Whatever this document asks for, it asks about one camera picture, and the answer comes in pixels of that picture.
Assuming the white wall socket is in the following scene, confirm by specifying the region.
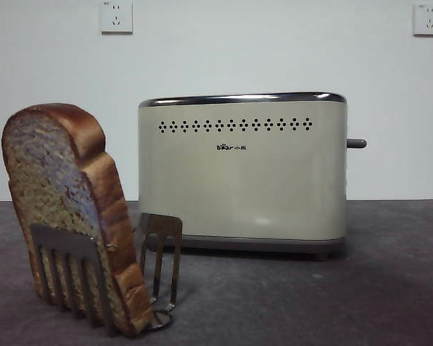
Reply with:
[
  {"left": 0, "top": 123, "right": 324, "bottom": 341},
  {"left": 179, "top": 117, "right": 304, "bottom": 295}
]
[
  {"left": 100, "top": 0, "right": 134, "bottom": 35},
  {"left": 413, "top": 3, "right": 433, "bottom": 37}
]

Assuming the cream toaster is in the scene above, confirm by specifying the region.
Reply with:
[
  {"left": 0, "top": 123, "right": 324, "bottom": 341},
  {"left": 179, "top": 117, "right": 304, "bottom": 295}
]
[{"left": 136, "top": 92, "right": 349, "bottom": 262}]

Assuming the brown toast bread slice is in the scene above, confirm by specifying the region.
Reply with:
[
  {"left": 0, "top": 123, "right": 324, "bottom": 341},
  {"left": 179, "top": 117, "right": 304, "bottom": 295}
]
[{"left": 1, "top": 103, "right": 155, "bottom": 338}]

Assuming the steel toast rack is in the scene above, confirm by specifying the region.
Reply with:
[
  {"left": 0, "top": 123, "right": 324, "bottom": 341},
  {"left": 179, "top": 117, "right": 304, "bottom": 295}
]
[{"left": 30, "top": 212, "right": 184, "bottom": 332}]

